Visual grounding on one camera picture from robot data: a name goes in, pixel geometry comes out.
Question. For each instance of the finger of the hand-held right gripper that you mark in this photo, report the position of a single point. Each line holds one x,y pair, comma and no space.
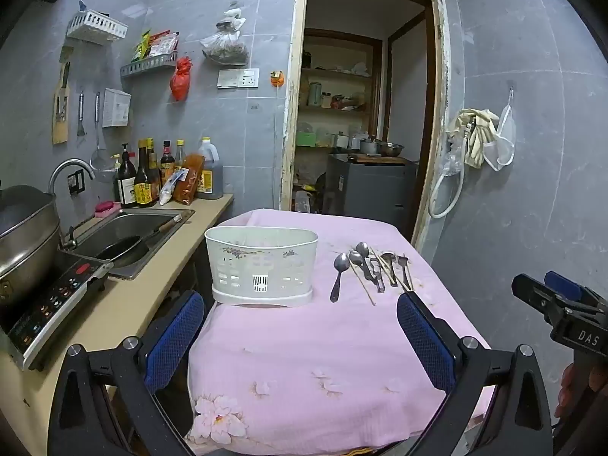
534,294
563,284

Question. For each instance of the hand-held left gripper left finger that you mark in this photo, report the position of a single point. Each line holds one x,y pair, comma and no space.
173,342

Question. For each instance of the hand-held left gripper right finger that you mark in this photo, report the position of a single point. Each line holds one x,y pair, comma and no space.
425,342

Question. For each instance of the small metal utensil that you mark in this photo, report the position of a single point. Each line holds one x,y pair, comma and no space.
377,275

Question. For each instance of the white plastic utensil holder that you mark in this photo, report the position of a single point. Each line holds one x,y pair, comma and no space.
261,270

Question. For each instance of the person's right hand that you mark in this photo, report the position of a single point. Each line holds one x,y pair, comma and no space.
566,392

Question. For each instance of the beige kitchen counter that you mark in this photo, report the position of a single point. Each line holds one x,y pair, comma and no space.
142,304

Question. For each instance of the black frying pan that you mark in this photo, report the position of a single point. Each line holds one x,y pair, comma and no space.
118,249

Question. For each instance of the pink floral tablecloth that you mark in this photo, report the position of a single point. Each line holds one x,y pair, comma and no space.
308,351

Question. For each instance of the induction cooker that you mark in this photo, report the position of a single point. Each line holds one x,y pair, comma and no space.
57,299

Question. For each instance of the steel sink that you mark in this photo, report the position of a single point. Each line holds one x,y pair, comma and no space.
118,230

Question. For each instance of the pink sponge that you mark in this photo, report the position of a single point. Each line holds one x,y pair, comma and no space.
107,209

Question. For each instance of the white blue packet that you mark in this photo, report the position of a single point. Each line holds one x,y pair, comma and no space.
170,190

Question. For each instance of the hanging clear plastic bag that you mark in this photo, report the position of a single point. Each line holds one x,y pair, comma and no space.
503,142

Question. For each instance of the crumpled clear plastic wrap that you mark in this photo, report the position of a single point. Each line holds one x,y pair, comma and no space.
452,161

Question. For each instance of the soy sauce bottle yellow label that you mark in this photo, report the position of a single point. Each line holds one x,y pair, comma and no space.
144,185

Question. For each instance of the grey cabinet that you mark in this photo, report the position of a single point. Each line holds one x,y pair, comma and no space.
370,190

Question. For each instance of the orange food packet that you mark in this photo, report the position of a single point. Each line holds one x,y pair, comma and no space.
189,180

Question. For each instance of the dark pump bottle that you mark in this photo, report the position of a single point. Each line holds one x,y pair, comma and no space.
126,185

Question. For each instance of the cream rubber gloves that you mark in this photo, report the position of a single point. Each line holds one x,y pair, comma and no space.
475,133

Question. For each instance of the small yellow bottle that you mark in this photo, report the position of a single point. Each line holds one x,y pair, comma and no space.
116,175

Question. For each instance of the dark bottle red label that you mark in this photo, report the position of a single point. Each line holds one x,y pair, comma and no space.
166,164

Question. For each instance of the steel wok with lid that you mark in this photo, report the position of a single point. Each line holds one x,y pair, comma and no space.
23,242

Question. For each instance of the dark sauce bottle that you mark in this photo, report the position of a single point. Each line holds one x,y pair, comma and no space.
153,161

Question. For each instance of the white plastic bottle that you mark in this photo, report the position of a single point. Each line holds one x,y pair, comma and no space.
302,202

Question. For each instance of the yellow cap bottle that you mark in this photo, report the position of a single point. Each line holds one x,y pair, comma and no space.
179,154

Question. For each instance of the wooden cutting board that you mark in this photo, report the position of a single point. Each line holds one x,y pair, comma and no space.
380,158

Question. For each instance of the metal bowl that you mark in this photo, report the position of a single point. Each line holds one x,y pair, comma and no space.
390,149

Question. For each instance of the hanging metal strainer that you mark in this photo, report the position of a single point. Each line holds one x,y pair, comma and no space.
100,159

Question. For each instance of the metal pot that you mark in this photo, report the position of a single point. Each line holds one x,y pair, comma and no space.
368,146

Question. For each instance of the metal faucet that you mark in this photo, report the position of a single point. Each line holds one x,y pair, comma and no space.
71,164

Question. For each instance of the green box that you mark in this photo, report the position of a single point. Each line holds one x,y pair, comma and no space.
305,138

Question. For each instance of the white cardboard box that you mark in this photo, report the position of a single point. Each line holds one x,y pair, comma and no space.
116,107

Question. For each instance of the hanging metal peeler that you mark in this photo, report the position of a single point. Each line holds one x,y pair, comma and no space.
80,114

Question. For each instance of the wooden knife holder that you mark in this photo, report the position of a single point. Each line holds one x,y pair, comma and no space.
61,114

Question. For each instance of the red plastic bag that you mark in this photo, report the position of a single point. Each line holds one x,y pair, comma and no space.
180,80

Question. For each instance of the green jar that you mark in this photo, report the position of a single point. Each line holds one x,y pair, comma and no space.
315,95

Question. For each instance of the wooden shelf unit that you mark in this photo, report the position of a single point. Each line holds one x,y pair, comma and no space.
332,73

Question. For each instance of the red snack packets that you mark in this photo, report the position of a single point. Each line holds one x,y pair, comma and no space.
164,43

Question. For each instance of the green yellow snack packet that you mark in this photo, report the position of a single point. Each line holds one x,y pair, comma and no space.
142,45

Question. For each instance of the clear bag of dried goods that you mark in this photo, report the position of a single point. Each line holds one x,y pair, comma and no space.
225,45

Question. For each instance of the black wall outlet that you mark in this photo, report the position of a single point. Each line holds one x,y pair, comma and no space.
76,183

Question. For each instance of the worn door frame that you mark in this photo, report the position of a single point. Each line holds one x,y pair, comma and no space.
289,104

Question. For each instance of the white wall socket panel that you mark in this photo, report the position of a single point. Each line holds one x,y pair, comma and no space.
237,78

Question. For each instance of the grey wall shelf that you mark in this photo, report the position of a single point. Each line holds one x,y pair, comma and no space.
147,64

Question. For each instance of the orange wall hook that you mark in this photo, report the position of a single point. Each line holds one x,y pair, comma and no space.
277,78

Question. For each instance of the white wall basket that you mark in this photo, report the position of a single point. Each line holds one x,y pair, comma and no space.
95,26

